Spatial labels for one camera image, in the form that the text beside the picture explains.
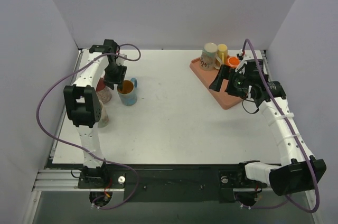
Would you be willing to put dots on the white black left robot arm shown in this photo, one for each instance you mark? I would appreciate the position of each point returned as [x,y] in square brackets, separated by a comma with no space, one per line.
[84,109]

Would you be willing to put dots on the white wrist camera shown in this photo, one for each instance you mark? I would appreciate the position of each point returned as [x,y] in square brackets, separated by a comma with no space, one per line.
[242,57]
[121,59]

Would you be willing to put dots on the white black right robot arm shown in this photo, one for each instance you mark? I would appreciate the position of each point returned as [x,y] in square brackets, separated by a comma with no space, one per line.
[299,170]

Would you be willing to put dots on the blue butterfly mug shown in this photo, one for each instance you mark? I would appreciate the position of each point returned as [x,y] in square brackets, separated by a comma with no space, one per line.
[127,93]

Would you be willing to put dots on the pink plastic tray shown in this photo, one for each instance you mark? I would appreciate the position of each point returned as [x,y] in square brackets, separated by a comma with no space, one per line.
[225,100]

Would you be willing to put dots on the seashell coral mug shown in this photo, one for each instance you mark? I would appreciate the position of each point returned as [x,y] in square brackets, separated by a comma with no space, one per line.
[207,58]

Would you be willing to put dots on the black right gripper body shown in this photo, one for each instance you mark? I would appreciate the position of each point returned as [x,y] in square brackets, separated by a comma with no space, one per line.
[228,80]

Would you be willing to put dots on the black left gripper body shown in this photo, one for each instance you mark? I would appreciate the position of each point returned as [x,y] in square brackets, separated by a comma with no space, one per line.
[116,74]

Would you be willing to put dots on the orange mug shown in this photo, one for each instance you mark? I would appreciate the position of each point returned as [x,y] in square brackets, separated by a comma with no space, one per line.
[233,61]

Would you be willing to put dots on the cream dragon pattern mug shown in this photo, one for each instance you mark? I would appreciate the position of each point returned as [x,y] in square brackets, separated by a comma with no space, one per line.
[104,119]

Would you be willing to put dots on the yellow mug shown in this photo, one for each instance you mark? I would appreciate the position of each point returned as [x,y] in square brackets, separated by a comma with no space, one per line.
[221,56]

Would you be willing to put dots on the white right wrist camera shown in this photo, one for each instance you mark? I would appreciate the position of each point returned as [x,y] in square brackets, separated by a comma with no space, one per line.
[242,57]

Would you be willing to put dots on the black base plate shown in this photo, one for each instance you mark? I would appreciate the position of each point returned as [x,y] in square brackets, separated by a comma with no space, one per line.
[164,183]

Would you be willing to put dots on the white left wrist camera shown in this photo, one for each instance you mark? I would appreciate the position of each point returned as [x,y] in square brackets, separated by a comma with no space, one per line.
[121,59]

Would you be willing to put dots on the pink floral mug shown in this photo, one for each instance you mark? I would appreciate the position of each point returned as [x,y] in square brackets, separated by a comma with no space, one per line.
[103,91]

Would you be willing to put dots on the aluminium rail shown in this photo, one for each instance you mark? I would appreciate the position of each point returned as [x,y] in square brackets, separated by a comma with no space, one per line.
[56,180]

